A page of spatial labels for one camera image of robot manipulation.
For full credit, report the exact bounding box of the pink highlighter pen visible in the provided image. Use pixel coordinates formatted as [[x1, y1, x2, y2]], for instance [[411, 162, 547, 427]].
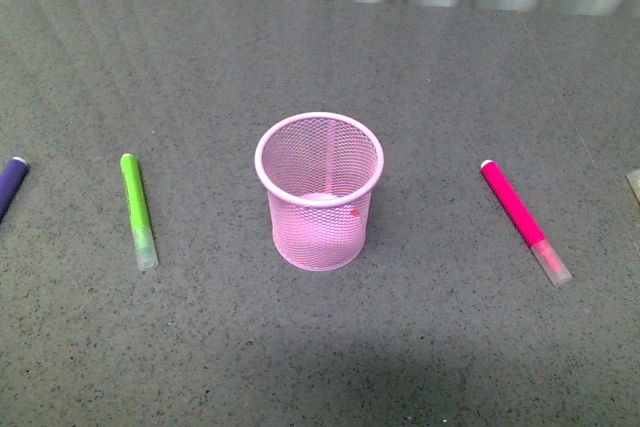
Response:
[[480, 159, 573, 286]]

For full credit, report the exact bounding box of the purple highlighter pen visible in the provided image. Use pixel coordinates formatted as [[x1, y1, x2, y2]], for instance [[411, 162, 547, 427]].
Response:
[[0, 157, 29, 219]]

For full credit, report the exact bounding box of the pink mesh pen cup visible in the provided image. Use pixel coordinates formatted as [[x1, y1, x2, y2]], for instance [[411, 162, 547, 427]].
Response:
[[254, 112, 384, 272]]

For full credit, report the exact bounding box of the green highlighter pen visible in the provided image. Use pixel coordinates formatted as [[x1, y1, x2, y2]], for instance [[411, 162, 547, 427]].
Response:
[[120, 153, 158, 271]]

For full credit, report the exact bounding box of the yellow highlighter pen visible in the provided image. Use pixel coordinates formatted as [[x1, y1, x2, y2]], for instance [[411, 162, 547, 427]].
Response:
[[626, 169, 640, 202]]

